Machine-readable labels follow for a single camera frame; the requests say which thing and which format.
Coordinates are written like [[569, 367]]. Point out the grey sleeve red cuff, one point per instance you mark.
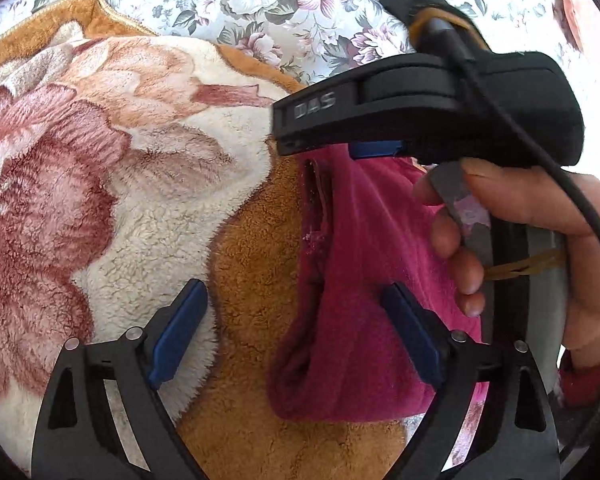
[[580, 386]]

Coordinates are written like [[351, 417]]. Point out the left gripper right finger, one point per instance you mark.
[[516, 438]]

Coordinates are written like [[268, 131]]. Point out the orange cushion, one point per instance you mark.
[[566, 14]]

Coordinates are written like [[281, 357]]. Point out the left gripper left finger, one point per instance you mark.
[[75, 436]]

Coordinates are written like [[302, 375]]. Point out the floral print bed quilt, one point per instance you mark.
[[315, 39]]

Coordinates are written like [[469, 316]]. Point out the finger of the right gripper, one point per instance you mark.
[[375, 149]]

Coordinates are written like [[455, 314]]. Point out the dark red fleece garment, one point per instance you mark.
[[362, 230]]

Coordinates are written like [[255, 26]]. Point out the brown floral plush blanket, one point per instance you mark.
[[130, 164]]

